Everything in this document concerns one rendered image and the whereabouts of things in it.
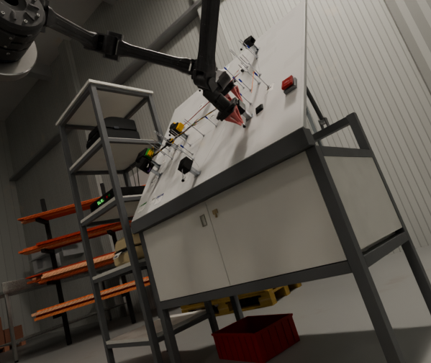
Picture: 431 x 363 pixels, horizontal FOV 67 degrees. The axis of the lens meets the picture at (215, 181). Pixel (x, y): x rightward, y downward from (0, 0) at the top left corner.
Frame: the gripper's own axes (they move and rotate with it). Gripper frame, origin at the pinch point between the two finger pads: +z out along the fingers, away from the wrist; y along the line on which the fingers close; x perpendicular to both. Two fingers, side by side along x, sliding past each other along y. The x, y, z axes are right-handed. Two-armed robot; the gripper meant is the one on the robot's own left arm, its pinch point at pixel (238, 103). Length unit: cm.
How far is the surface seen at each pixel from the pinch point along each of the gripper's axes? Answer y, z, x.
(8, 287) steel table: 476, -19, -109
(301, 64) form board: -30.1, 5.4, -5.2
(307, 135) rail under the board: -22.1, 23.3, 31.9
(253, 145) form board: -0.6, 16.4, 21.5
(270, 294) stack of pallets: 116, 147, -78
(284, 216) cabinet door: 2, 42, 37
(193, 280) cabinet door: 64, 49, 32
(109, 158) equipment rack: 90, -27, -15
